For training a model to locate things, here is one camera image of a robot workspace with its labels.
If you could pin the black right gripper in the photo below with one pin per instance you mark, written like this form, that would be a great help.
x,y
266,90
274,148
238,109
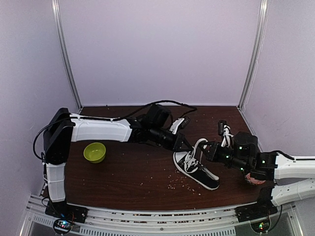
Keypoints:
x,y
212,155

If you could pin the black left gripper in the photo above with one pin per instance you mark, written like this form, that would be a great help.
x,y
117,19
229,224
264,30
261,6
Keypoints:
x,y
177,143

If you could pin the black white canvas sneaker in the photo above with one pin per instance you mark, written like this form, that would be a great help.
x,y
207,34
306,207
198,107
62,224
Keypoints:
x,y
187,164

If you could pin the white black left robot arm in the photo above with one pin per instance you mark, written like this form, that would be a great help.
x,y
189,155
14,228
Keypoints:
x,y
144,124

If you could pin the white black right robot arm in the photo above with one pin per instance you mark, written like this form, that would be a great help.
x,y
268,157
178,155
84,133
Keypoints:
x,y
241,152

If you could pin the red patterned bowl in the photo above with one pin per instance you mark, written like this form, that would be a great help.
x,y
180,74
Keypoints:
x,y
252,180

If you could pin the lime green bowl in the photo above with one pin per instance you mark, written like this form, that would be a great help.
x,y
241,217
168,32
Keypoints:
x,y
95,152

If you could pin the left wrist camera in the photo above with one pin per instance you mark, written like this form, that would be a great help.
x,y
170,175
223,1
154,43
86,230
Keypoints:
x,y
179,124

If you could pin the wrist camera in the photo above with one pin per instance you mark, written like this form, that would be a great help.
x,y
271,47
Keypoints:
x,y
225,132
179,124

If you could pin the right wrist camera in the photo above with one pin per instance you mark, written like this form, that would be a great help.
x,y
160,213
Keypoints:
x,y
225,132

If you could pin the front aluminium rail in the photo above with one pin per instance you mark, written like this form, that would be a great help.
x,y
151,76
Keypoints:
x,y
220,221

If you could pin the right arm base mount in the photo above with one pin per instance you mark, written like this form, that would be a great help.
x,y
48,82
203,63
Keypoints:
x,y
262,208

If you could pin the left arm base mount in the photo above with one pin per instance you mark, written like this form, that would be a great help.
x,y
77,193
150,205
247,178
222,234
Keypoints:
x,y
65,211

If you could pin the right aluminium frame post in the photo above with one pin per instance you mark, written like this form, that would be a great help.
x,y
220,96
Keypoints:
x,y
259,36

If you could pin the aluminium frame post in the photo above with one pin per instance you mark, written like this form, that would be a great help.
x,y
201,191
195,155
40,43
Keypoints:
x,y
65,56
259,36

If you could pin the left aluminium frame post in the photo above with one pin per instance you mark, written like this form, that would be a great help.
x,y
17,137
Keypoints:
x,y
65,56

